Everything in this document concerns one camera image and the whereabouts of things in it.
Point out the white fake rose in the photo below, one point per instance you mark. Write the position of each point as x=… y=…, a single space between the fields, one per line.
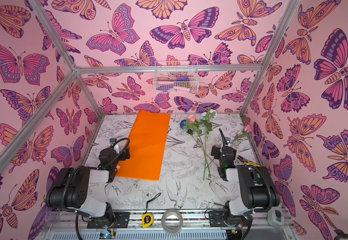
x=206 y=119

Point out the blue fake rose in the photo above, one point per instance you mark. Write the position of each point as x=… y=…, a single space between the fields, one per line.
x=194 y=129

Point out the clear tape roll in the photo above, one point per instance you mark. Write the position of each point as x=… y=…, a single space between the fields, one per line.
x=172 y=222

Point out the yellow handled pliers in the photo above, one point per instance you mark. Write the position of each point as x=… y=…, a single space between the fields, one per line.
x=247 y=162

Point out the grey plastic clamp device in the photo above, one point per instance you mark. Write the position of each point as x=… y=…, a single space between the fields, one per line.
x=275 y=217

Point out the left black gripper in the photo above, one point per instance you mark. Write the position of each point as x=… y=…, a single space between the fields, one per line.
x=109 y=153

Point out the green circuit board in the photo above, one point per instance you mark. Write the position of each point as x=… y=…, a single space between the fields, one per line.
x=107 y=235

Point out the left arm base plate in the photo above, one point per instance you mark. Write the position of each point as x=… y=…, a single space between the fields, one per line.
x=117 y=220

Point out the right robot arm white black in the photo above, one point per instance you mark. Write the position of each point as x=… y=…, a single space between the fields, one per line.
x=258 y=193

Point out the orange wrapping paper sheet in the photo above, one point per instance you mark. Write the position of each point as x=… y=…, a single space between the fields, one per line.
x=147 y=145

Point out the small pink fake rose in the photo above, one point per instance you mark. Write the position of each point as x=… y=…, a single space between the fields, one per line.
x=240 y=136

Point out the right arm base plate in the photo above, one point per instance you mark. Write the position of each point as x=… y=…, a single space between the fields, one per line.
x=218 y=218

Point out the yellow tape measure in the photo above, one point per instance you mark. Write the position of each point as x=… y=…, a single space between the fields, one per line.
x=147 y=218

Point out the white wire basket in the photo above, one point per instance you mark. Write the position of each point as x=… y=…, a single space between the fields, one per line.
x=175 y=77

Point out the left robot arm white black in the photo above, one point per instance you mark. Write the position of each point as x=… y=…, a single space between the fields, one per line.
x=70 y=190

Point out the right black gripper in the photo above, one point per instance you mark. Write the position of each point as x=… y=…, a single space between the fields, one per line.
x=222 y=151

